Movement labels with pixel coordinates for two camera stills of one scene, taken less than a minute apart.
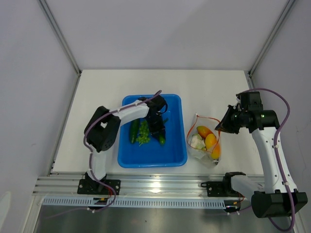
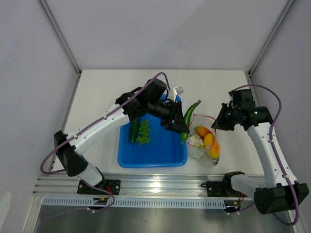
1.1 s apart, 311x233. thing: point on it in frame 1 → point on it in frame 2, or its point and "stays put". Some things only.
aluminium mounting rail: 137,185 stays put
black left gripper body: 156,124 → 167,113
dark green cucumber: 134,129 stays put
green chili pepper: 162,138 → 187,116
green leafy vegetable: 143,133 stays put
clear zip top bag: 204,141 stays put
